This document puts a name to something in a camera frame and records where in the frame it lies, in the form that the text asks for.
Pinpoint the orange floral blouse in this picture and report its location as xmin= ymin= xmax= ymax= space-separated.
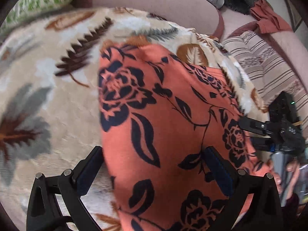
xmin=98 ymin=42 xmax=269 ymax=230

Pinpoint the person's right hand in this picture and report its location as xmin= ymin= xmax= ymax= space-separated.
xmin=267 ymin=159 xmax=300 ymax=207

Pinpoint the striped floral pillow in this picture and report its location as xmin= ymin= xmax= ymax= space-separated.
xmin=223 ymin=31 xmax=307 ymax=138

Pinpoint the pink sofa cushion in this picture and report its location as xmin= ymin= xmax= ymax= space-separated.
xmin=220 ymin=7 xmax=307 ymax=89

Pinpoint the leaf-pattern fleece blanket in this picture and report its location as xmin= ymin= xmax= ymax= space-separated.
xmin=0 ymin=6 xmax=270 ymax=231

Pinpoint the rust red cloth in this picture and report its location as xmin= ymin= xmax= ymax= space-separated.
xmin=250 ymin=0 xmax=292 ymax=34

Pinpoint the green white checkered pillow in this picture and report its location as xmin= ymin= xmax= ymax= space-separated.
xmin=1 ymin=0 xmax=72 ymax=33

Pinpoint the large picture frame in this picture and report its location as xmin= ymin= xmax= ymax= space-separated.
xmin=284 ymin=0 xmax=303 ymax=32

